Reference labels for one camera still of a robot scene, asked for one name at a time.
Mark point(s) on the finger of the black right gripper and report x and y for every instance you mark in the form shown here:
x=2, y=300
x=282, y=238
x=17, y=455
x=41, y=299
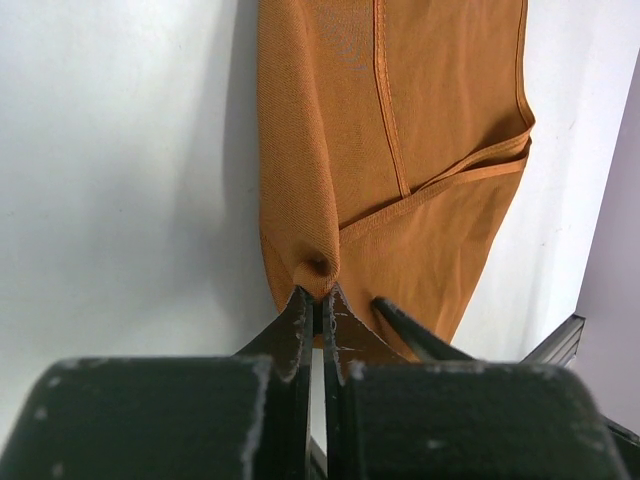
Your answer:
x=424, y=344

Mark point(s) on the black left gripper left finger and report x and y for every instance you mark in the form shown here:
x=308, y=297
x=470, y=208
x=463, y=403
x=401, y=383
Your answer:
x=244, y=416

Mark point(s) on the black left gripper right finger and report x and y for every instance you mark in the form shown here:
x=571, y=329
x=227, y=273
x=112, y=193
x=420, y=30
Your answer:
x=388, y=418

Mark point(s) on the orange cloth napkin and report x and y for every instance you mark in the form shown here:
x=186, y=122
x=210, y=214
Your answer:
x=393, y=136

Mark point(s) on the aluminium frame rail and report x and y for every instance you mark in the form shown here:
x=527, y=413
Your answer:
x=561, y=346

